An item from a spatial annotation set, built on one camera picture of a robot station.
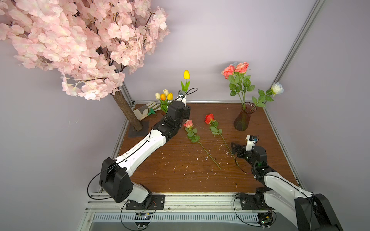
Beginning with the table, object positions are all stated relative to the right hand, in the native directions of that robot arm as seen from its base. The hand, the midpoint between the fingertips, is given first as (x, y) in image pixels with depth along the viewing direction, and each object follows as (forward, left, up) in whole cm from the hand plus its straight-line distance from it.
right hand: (238, 142), depth 86 cm
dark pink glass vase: (+17, -6, -2) cm, 18 cm away
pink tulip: (+11, +29, -7) cm, 32 cm away
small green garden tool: (+28, +61, -4) cm, 67 cm away
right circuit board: (-37, -9, -10) cm, 40 cm away
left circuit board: (-40, +54, -11) cm, 68 cm away
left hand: (+11, +31, +24) cm, 41 cm away
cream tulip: (+21, +44, +22) cm, 54 cm away
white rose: (+21, -20, +25) cm, 38 cm away
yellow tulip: (+16, +41, +23) cm, 50 cm away
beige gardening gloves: (+30, +70, -7) cm, 77 cm away
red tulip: (+21, +16, -4) cm, 26 cm away
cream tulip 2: (+19, +50, +21) cm, 57 cm away
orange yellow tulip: (+16, +45, +23) cm, 53 cm away
